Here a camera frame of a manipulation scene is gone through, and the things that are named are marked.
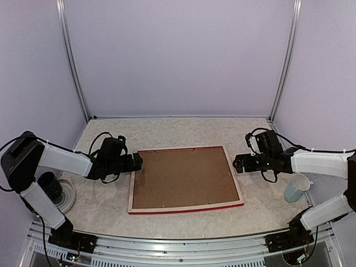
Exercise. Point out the aluminium front rail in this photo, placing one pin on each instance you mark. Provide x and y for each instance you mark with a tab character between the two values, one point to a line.
252	250

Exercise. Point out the red wooden picture frame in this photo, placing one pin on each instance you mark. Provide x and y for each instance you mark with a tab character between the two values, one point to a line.
185	180

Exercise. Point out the light blue paper cup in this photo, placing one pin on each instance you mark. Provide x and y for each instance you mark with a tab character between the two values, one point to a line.
296	188

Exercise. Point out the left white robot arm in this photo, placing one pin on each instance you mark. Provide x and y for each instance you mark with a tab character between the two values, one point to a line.
29	163

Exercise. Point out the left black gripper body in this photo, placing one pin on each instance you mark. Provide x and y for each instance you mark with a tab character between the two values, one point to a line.
115	167

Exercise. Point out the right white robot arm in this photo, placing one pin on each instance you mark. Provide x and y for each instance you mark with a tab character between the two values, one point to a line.
333	173

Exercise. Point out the aluminium corner post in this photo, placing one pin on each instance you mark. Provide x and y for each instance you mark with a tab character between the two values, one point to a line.
287	59
65	32

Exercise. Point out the black cup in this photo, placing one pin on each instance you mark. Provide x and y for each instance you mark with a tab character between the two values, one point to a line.
50	185

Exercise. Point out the left aluminium corner post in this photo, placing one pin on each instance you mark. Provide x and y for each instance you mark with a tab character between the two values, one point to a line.
65	32

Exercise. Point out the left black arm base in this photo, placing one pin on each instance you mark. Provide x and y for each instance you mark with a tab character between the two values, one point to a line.
64	236

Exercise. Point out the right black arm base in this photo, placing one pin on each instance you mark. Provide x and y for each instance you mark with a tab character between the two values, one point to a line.
295	236

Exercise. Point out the white plate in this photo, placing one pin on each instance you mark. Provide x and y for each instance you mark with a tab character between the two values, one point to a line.
66	200

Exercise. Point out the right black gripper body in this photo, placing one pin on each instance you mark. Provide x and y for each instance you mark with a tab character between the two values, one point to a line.
264	163

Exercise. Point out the right aluminium corner post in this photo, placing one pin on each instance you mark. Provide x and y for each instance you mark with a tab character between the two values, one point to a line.
287	59

